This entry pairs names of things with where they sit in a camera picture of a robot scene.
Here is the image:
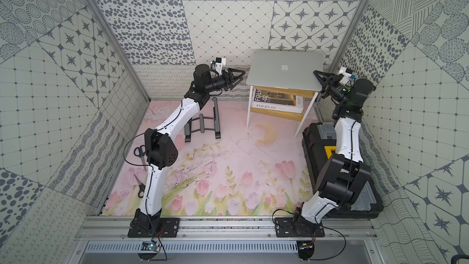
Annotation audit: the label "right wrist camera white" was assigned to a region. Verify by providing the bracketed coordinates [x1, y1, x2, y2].
[338, 67, 355, 87]

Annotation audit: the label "black laptop stand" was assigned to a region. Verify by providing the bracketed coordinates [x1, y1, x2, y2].
[184, 97, 222, 143]

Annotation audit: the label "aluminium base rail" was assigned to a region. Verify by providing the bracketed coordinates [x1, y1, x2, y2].
[76, 216, 377, 241]

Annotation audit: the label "silver laptop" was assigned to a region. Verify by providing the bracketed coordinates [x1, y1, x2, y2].
[246, 50, 324, 91]

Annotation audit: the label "black handled scissors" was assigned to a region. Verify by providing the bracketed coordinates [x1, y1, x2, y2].
[133, 174, 146, 199]

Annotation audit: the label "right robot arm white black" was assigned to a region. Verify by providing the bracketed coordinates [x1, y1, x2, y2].
[293, 69, 376, 234]

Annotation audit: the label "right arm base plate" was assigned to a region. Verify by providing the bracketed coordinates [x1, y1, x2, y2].
[274, 217, 325, 238]

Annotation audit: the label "Folio book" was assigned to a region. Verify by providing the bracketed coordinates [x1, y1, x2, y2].
[252, 88, 304, 113]

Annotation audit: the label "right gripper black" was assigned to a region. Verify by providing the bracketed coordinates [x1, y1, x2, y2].
[313, 69, 349, 105]

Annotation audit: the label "pink floral mat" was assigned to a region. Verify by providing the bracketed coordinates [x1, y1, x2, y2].
[101, 98, 323, 217]

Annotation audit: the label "black yellow toolbox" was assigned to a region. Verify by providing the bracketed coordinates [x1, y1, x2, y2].
[302, 122, 383, 219]

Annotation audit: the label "blue handled scissors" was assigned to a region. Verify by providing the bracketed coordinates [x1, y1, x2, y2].
[134, 145, 147, 171]

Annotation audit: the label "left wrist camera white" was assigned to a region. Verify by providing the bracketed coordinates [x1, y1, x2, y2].
[210, 57, 227, 75]

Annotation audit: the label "white wooden side table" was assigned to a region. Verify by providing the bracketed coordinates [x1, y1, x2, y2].
[246, 86, 319, 137]

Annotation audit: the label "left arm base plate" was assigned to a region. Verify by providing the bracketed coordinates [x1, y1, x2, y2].
[127, 216, 180, 238]

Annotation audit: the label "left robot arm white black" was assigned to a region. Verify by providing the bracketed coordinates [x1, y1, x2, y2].
[128, 64, 245, 237]

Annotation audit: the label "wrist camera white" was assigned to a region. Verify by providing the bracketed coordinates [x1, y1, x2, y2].
[338, 67, 355, 87]
[210, 57, 227, 75]

